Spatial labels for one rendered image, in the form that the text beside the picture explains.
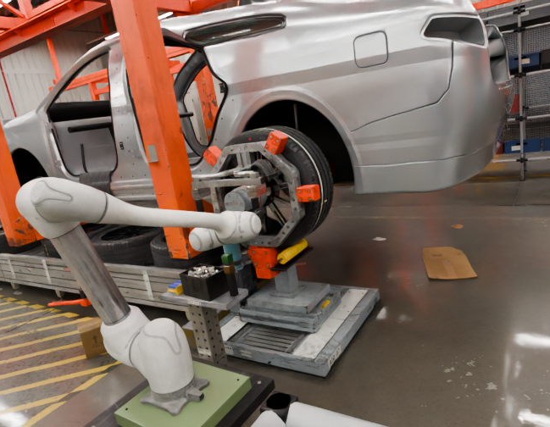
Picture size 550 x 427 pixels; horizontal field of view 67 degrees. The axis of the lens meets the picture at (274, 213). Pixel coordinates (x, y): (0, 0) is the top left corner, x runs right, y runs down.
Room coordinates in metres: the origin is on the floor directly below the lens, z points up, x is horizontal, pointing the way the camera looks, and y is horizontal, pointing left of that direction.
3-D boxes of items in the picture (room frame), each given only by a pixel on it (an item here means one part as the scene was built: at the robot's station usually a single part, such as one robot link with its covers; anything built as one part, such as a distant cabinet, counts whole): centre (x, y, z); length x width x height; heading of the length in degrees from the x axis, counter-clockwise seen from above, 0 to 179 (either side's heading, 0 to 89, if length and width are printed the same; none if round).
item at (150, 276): (3.10, 1.57, 0.28); 2.47 x 0.09 x 0.22; 56
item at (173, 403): (1.29, 0.43, 0.37); 0.22 x 0.18 x 0.06; 56
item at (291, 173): (2.13, 0.09, 0.85); 0.54 x 0.07 x 0.54; 56
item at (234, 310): (2.49, 0.22, 0.26); 0.42 x 0.18 x 0.35; 146
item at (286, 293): (2.27, -0.01, 0.32); 0.40 x 0.30 x 0.28; 56
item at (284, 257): (2.14, -0.07, 0.51); 0.29 x 0.06 x 0.06; 146
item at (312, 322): (2.27, 0.00, 0.13); 0.50 x 0.36 x 0.10; 56
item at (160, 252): (2.93, 0.59, 0.39); 0.66 x 0.66 x 0.24
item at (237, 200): (2.07, 0.13, 0.85); 0.21 x 0.14 x 0.14; 146
